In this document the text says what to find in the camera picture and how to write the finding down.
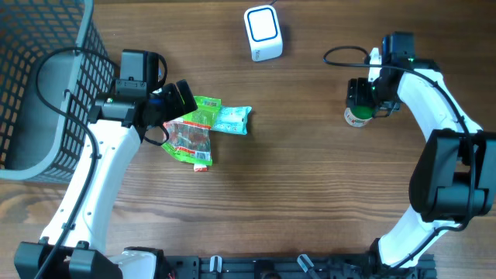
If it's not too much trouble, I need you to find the green clear snack bag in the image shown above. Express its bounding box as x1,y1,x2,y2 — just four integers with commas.
162,96,222,166

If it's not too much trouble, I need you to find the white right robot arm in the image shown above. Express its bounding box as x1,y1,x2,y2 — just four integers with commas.
344,32,495,271

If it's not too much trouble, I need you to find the grey plastic mesh basket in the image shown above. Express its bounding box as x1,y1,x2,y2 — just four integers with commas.
1,0,115,184

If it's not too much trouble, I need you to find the green-lid seasoning jar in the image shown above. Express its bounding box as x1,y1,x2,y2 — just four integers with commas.
344,106,374,128

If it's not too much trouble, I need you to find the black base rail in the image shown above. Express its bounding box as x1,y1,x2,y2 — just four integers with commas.
160,253,437,279

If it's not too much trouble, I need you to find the light teal tissue packet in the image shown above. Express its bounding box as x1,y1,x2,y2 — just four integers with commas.
212,106,252,136

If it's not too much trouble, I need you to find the white barcode scanner box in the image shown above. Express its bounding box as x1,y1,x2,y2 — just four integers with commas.
243,5,284,62

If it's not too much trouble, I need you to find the red stick sachet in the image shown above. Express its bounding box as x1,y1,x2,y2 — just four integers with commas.
194,164,208,172

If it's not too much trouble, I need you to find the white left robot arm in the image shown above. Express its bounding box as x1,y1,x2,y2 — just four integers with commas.
14,50,198,278

